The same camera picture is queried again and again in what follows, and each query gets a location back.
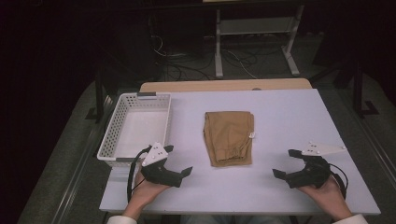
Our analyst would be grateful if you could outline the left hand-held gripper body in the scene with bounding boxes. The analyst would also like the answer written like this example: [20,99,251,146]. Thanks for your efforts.
[140,142,184,189]

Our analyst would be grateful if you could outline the black metal stand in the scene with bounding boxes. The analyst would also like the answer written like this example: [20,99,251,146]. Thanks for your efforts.
[311,54,380,119]
[84,59,122,123]

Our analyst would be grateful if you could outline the white metal stand frame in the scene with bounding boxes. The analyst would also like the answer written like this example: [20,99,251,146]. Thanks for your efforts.
[214,4,305,79]

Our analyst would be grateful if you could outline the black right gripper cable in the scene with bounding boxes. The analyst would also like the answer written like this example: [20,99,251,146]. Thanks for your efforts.
[328,162,349,201]

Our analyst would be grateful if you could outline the tangle of floor cables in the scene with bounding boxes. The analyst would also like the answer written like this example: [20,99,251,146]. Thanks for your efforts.
[150,34,260,82]

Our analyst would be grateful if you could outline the person's left hand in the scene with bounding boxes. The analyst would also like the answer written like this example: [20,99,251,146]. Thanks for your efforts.
[130,170,172,206]

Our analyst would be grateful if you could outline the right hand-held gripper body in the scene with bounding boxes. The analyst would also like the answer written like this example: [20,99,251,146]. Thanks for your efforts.
[284,142,347,189]

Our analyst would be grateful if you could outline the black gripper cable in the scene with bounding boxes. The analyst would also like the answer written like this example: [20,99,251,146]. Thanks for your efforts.
[328,162,349,201]
[126,145,152,203]

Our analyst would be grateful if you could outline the brown pants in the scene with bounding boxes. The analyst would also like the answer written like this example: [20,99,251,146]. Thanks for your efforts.
[203,110,256,168]

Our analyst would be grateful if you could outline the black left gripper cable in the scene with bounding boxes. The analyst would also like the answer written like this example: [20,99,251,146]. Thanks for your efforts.
[126,145,152,203]

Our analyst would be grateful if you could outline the person's right hand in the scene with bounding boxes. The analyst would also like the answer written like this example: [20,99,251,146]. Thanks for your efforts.
[297,177,347,217]

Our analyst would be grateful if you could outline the white perforated plastic basket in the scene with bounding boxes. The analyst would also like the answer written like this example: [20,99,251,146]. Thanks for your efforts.
[96,91,173,169]

